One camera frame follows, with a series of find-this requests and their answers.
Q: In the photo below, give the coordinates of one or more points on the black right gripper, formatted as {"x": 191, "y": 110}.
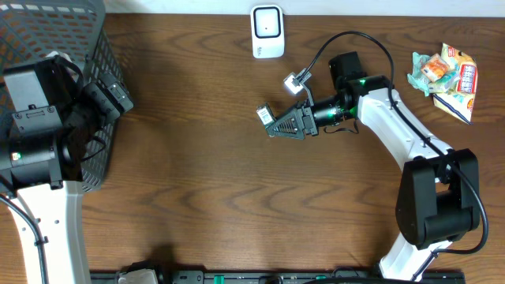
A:
{"x": 302, "y": 121}

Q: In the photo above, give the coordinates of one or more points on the round can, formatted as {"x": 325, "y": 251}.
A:
{"x": 265, "y": 114}

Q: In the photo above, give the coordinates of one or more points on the teal packet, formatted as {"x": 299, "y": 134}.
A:
{"x": 417, "y": 79}

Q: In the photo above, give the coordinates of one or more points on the orange tissue pack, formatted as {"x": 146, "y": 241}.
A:
{"x": 435, "y": 68}

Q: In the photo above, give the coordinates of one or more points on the white blue snack bag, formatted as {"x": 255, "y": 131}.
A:
{"x": 459, "y": 100}

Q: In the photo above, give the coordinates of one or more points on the small green white carton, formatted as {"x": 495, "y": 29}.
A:
{"x": 445, "y": 83}

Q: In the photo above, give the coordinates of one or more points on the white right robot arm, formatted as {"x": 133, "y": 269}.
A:
{"x": 436, "y": 204}

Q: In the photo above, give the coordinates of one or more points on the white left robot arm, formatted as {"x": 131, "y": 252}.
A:
{"x": 42, "y": 160}

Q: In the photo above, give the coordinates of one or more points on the white barcode scanner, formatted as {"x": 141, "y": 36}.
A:
{"x": 267, "y": 30}

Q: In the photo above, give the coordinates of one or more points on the grey plastic mesh basket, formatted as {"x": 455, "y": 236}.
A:
{"x": 32, "y": 29}

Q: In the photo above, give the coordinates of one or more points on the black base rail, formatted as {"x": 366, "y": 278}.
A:
{"x": 200, "y": 277}

